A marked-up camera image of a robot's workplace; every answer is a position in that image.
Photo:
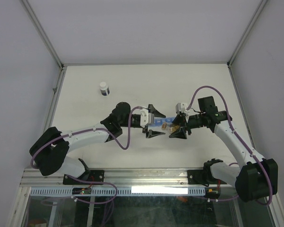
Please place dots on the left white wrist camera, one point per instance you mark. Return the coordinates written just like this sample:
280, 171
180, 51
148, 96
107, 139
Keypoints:
146, 117

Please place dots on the slotted grey cable duct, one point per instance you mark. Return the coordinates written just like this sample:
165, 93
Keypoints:
119, 191

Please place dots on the blue weekly pill organizer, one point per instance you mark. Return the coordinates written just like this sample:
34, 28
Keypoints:
158, 122

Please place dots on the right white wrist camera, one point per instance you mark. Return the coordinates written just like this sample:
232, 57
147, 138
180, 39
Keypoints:
182, 108

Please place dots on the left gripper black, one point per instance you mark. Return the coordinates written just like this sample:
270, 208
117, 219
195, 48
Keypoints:
151, 133

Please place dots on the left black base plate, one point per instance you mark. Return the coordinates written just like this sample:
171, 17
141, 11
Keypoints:
94, 177

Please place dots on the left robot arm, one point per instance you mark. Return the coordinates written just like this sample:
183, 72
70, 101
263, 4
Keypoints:
50, 152

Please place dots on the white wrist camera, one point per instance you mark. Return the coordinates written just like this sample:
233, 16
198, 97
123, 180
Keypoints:
182, 108
146, 117

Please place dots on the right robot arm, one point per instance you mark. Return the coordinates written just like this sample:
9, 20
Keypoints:
253, 178

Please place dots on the aluminium mounting rail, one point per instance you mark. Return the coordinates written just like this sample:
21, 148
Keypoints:
117, 176

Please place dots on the white cap pill bottle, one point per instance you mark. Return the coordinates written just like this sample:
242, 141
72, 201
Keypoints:
104, 89

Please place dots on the amber pill bottle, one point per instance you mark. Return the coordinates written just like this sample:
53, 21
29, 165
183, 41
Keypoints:
169, 127

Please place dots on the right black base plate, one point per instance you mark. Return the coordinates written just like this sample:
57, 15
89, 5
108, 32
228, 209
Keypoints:
196, 176

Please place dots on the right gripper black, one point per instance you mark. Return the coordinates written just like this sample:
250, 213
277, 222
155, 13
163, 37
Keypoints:
179, 134

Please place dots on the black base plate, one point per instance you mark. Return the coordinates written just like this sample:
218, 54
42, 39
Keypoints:
94, 177
196, 176

